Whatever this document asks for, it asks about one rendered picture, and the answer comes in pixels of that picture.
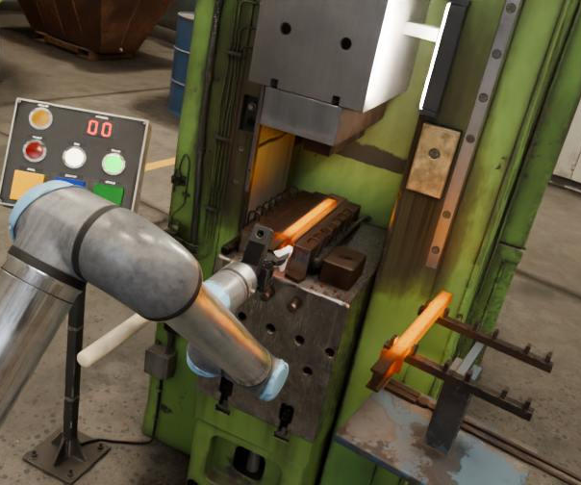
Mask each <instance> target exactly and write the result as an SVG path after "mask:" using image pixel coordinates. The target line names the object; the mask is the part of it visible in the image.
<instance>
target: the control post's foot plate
mask: <svg viewBox="0 0 581 485"><path fill-rule="evenodd" d="M92 439H93V438H91V437H90V436H88V435H86V434H84V433H82V432H80V431H78V435H77V437H76V436H74V437H73V438H72V446H71V456H67V438H66V437H64V438H63V426H61V427H60V428H59V429H58V430H56V431H55V432H54V433H53V434H51V435H50V436H49V437H48V438H46V439H45V440H44V441H43V442H41V443H40V444H38V445H36V447H34V448H33V449H32V450H31V451H29V452H28V453H26V454H25V455H24V456H23V457H22V459H21V460H22V461H24V462H25V463H27V464H29V465H30V466H31V467H34V468H36V469H39V470H41V471H42V472H43V473H45V474H46V475H49V476H53V477H55V478H57V479H59V480H60V481H61V482H65V484H67V485H73V484H74V483H75V482H77V481H78V480H79V479H80V478H81V477H82V476H84V475H85V474H86V473H87V472H90V471H91V470H92V469H93V468H94V467H95V465H96V464H97V463H98V462H99V461H100V460H102V459H103V458H104V457H105V456H106V455H107V454H108V452H109V451H111V450H112V448H111V447H110V446H108V445H105V444H103V442H99V441H96V442H91V443H87V444H84V445H80V443H82V442H84V441H88V440H92Z"/></svg>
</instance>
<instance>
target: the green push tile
mask: <svg viewBox="0 0 581 485"><path fill-rule="evenodd" d="M93 193H94V194H96V195H99V196H101V197H103V198H105V199H107V200H109V201H111V202H113V203H115V204H117V205H119V206H121V205H122V200H123V194H124V188H121V187H115V186H109V185H103V184H96V183H95V184H94V189H93Z"/></svg>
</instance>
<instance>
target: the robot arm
mask: <svg viewBox="0 0 581 485"><path fill-rule="evenodd" d="M9 224H10V225H11V226H10V227H9V231H10V235H11V237H12V239H13V244H12V246H11V247H10V249H9V251H8V252H7V254H6V260H5V261H4V263H3V265H2V266H1V268H0V428H1V426H2V424H3V423H4V421H5V419H6V417H7V416H8V414H9V413H10V412H11V410H12V408H13V406H14V404H15V402H16V401H17V399H18V397H19V395H20V394H21V392H22V390H23V389H24V387H25V385H26V383H27V382H28V380H29V378H30V377H31V375H32V373H33V371H34V370H35V368H36V366H37V365H38V362H39V360H40V359H41V357H42V355H43V354H44V352H45V350H46V348H47V347H48V346H49V344H50V343H51V341H52V339H53V337H54V336H55V334H56V332H57V331H58V329H59V327H60V325H61V324H62V322H63V320H64V318H65V316H66V314H67V313H68V311H69V309H70V308H71V306H72V304H73V302H74V301H75V299H76V297H77V296H78V294H80V293H81V292H82V291H83V289H84V287H85V286H86V284H87V283H90V284H91V285H93V286H95V287H96V288H98V289H100V290H101V291H103V292H105V293H106V294H108V295H110V296H112V297H113V298H115V299H116V300H118V301H120V302H121V303H122V304H124V305H125V306H127V307H128V308H130V309H131V310H133V311H134V312H136V313H137V314H138V315H140V316H141V317H142V318H144V319H147V320H150V321H155V322H165V323H166V324H167V325H169V326H170V327H171V328H172V329H174V330H175V331H176V332H177V333H178V334H180V335H181V336H182V337H183V338H185V339H186V340H187V341H188V342H189V344H188V346H187V362H188V365H189V367H190V369H191V370H192V371H194V372H195V373H197V374H199V375H202V376H205V377H217V376H219V375H220V376H221V377H223V378H226V379H227V380H229V381H231V382H233V383H234V384H236V385H238V386H240V387H242V388H243V389H245V390H246V391H248V392H249V393H251V394H253V395H255V396H257V397H258V398H259V399H263V400H265V401H271V400H272V399H274V398H275V397H276V396H277V395H278V393H279V392H280V391H281V389H282V387H283V385H284V383H285V381H286V379H287V376H288V373H289V365H288V364H287V363H286V362H284V361H283V360H282V359H281V360H280V359H278V358H276V357H275V356H273V355H271V354H270V353H269V352H268V350H267V349H266V348H265V347H263V346H262V345H260V344H259V343H258V341H257V340H256V339H255V338H254V337H253V336H252V335H251V334H250V333H249V332H248V331H247V329H246V328H245V327H244V326H243V325H242V324H241V323H240V322H239V321H238V320H237V319H236V317H235V313H236V310H237V309H238V308H239V307H240V306H241V305H242V304H243V303H244V302H245V301H246V300H247V299H248V298H249V297H250V296H251V295H253V294H254V292H256V291H258V292H261V293H263V292H264V291H265V290H267V289H268V288H269V287H270V286H271V285H272V281H273V275H274V269H272V268H277V267H278V268H279V271H280V272H281V271H283V270H284V269H285V267H286V264H287V261H288V258H289V257H290V255H291V254H292V247H291V246H289V245H287V247H283V248H282V249H281V250H275V251H273V254H272V253H269V252H267V251H268V248H269V245H270V242H271V239H272V236H273V230H272V229H270V228H269V227H266V226H263V225H260V224H255V225H254V227H253V230H252V233H251V235H250V238H249V241H248V244H247V245H246V246H245V249H244V250H243V253H242V260H241V261H240V262H232V263H230V264H228V265H226V266H225V267H224V268H222V269H221V270H219V271H218V272H217V273H216V274H214V275H213V276H212V277H210V278H209V279H208V280H206V281H205V282H203V274H202V269H201V267H200V265H199V263H198V262H197V260H196V259H195V258H194V257H193V256H192V254H191V253H190V252H189V251H188V250H187V249H186V248H185V247H184V246H182V245H181V244H180V243H179V242H177V241H176V240H175V239H173V238H172V237H171V236H170V235H168V234H167V233H166V232H165V231H164V230H162V229H161V228H159V227H158V226H156V225H155V224H153V223H152V222H151V221H149V220H148V219H146V218H144V217H142V216H140V215H138V214H136V213H135V212H133V211H130V210H128V209H125V208H123V207H121V206H119V205H117V204H115V203H113V202H111V201H109V200H107V199H105V198H103V197H101V196H99V195H96V194H94V193H92V192H91V191H89V190H88V189H86V188H84V187H81V186H77V185H72V184H70V183H67V182H65V181H58V180H55V181H48V182H46V183H41V184H38V185H36V186H34V187H32V188H31V189H29V190H28V191H26V192H25V193H24V194H23V195H22V196H21V197H20V198H19V199H18V201H17V202H16V204H15V205H14V207H13V210H12V212H11V215H10V219H9ZM269 281H270V282H269ZM268 282H269V285H268V286H266V284H267V283H268Z"/></svg>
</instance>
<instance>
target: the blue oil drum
mask: <svg viewBox="0 0 581 485"><path fill-rule="evenodd" d="M177 14H178V20H177V30H176V39H175V45H173V47H174V57H173V66H172V75H171V76H170V80H171V84H170V93H169V101H168V107H167V109H168V111H169V112H170V113H172V114H174V115H177V116H179V117H181V112H182V105H183V98H184V90H185V83H186V76H187V69H188V61H189V48H190V41H191V33H192V25H193V19H194V13H192V12H179V13H177Z"/></svg>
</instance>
